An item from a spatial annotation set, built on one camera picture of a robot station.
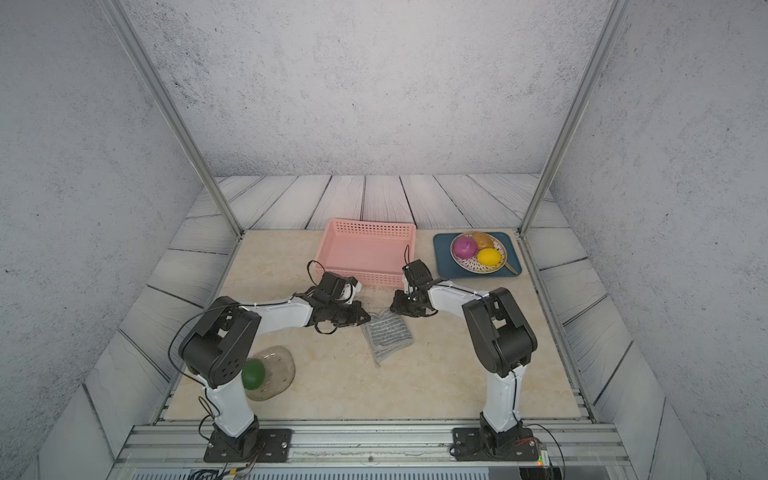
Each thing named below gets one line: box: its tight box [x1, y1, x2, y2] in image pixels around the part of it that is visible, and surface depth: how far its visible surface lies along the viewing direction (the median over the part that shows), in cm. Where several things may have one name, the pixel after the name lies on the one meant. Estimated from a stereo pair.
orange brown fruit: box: [472, 232, 494, 251], surface depth 113 cm
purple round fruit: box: [453, 235, 477, 259], surface depth 110 cm
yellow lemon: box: [477, 248, 501, 266], surface depth 110 cm
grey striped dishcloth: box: [361, 308, 414, 367], surface depth 93 cm
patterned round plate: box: [450, 232, 507, 273], surface depth 110 cm
